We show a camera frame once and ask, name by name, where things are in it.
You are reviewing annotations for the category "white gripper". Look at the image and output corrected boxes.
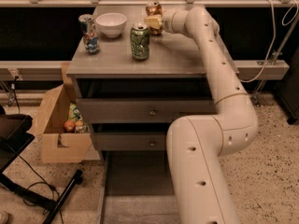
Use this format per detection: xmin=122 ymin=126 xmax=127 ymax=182
xmin=144 ymin=10 xmax=173 ymax=33

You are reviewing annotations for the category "orange soda can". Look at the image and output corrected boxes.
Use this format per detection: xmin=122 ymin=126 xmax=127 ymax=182
xmin=145 ymin=1 xmax=163 ymax=35

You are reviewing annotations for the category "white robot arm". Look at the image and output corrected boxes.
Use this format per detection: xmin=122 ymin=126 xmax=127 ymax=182
xmin=145 ymin=7 xmax=258 ymax=224

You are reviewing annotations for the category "green soda can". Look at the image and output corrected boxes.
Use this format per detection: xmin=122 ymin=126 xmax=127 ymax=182
xmin=130 ymin=22 xmax=150 ymax=61

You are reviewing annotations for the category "silver blue slim can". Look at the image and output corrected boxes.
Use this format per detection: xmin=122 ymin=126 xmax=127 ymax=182
xmin=78 ymin=14 xmax=100 ymax=54

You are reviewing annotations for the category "grey wooden drawer cabinet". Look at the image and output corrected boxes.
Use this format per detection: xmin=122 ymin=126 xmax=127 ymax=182
xmin=65 ymin=5 xmax=239 ymax=161

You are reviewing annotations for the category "grey top drawer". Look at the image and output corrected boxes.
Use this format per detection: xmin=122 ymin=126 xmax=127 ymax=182
xmin=78 ymin=78 xmax=216 ymax=123

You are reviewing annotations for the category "grey middle drawer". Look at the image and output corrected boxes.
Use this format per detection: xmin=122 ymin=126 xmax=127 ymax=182
xmin=92 ymin=123 xmax=170 ymax=151

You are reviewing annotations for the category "grey open bottom drawer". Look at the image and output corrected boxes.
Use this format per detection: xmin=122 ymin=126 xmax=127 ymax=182
xmin=96 ymin=151 xmax=179 ymax=224

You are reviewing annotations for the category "white ceramic bowl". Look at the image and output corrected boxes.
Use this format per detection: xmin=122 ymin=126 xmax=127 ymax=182
xmin=95 ymin=13 xmax=127 ymax=37

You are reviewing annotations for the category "green snack bag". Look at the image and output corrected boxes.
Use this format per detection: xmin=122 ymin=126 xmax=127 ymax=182
xmin=68 ymin=103 xmax=82 ymax=121

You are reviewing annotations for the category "orange fruit in box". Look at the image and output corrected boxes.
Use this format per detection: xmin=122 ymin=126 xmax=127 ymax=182
xmin=75 ymin=120 xmax=84 ymax=128

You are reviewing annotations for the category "red apple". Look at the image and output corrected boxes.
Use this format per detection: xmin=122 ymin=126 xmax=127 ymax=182
xmin=64 ymin=120 xmax=76 ymax=133

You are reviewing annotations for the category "dark cabinet at right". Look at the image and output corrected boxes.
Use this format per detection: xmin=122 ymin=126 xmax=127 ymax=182
xmin=278 ymin=48 xmax=299 ymax=125

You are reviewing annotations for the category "cardboard box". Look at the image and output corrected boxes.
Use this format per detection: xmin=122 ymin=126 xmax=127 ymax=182
xmin=32 ymin=62 xmax=92 ymax=163

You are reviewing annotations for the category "black stand with legs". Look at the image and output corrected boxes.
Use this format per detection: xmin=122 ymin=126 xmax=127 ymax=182
xmin=0 ymin=105 xmax=84 ymax=224

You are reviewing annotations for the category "black floor cable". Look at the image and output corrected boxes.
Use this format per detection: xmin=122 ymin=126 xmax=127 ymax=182
xmin=10 ymin=76 xmax=64 ymax=224

